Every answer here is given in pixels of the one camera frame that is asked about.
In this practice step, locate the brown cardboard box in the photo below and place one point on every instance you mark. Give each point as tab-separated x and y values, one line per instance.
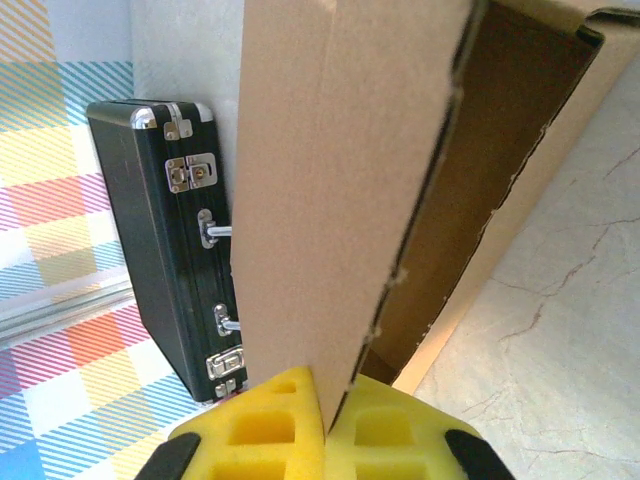
325	175

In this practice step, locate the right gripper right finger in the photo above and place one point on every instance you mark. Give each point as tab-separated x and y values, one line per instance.
400	440

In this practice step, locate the black briefcase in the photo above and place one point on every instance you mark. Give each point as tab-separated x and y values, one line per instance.
145	225

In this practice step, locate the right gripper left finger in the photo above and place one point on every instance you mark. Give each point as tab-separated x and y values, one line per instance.
260	440

